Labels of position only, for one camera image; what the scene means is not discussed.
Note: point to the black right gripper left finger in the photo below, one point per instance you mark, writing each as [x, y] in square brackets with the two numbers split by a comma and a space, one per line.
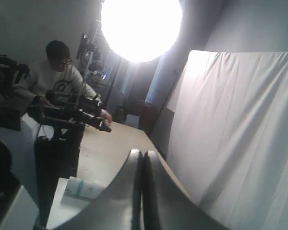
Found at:
[117, 207]

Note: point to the white backdrop curtain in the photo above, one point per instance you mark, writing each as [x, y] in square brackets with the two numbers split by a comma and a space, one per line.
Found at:
[228, 143]

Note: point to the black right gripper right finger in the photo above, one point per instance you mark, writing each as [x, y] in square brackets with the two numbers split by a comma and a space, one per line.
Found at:
[165, 206]

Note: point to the person in white sweatshirt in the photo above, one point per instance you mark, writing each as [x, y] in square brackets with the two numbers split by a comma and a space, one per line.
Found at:
[56, 73]

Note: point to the round bright studio lamp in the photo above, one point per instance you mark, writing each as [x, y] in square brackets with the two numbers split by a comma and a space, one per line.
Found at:
[141, 30]

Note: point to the black camera rig stand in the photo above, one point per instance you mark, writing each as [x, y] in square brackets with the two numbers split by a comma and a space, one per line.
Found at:
[12, 107]

